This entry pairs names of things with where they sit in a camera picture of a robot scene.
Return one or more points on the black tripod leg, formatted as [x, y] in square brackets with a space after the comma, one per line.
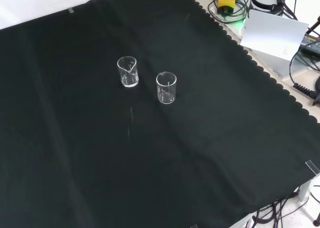
[313, 26]

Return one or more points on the pale board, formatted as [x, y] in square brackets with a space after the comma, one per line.
[272, 33]

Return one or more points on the yellow stop button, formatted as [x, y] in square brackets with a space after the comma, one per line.
[226, 1]

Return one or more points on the black bench cloth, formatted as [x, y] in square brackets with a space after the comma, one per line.
[100, 150]

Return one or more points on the white bench frame bracket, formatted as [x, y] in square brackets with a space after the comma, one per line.
[303, 190]

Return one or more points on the black power adapter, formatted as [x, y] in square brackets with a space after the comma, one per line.
[311, 42]

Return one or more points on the clear cloth clip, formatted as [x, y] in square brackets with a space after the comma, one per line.
[71, 10]
[312, 167]
[194, 226]

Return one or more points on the clear glass beaker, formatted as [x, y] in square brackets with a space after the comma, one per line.
[166, 88]
[127, 72]

